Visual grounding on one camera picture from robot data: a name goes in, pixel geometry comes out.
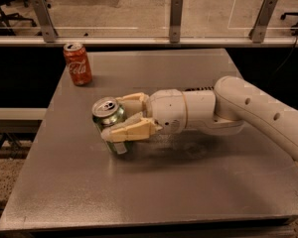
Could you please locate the red Coca-Cola can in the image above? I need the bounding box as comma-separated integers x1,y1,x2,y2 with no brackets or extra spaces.
64,43,92,86

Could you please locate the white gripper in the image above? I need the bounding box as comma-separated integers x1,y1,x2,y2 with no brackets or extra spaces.
101,89,186,143

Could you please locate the metal rail bracket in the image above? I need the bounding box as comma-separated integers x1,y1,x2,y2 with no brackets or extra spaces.
248,0,278,44
30,0,58,43
169,0,183,43

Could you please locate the right metal rail bracket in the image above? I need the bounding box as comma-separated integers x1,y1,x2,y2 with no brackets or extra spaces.
248,0,278,44

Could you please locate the middle metal rail bracket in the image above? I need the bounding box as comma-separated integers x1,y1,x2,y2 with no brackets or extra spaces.
169,0,183,43

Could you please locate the green soda can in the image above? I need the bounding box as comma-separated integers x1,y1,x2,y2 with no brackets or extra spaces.
91,97,131,155

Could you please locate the black snack bar wrapper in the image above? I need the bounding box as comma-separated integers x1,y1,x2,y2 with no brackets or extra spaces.
185,86,214,91

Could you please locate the left metal rail bracket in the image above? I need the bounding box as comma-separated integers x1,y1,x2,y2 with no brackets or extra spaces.
30,0,58,43

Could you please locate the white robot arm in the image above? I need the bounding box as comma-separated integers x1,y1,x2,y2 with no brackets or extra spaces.
101,76,298,162

